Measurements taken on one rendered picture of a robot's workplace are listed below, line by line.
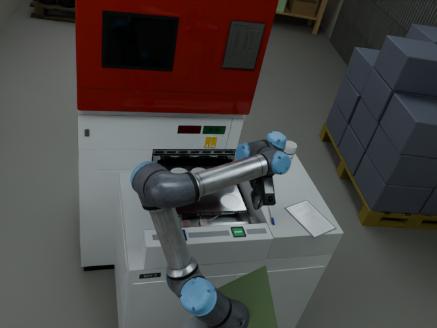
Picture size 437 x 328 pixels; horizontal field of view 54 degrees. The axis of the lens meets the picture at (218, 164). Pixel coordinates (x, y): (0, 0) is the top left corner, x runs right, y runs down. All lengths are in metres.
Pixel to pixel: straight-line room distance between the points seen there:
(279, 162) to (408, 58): 2.20
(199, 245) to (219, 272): 0.23
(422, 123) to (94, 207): 2.21
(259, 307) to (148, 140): 1.02
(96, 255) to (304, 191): 1.31
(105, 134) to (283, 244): 0.99
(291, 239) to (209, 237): 0.37
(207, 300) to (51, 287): 1.54
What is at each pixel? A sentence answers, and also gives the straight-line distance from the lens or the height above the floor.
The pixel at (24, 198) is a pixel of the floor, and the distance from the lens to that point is 3.39.
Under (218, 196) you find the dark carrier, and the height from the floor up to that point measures 0.90.
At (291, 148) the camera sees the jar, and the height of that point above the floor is 1.06.
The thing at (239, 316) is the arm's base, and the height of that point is 1.01.
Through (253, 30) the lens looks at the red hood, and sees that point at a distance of 1.95.
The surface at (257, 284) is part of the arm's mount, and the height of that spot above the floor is 1.02.
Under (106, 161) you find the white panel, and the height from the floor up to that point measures 0.90.
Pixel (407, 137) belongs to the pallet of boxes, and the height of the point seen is 0.86.
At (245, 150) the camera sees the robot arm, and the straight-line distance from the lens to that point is 1.52.
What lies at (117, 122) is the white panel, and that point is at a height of 1.13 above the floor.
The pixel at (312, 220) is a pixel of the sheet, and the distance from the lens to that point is 2.06.
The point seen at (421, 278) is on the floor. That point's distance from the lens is 3.61.
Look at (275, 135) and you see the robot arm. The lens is 1.60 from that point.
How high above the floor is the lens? 2.29
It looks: 37 degrees down
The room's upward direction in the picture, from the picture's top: 13 degrees clockwise
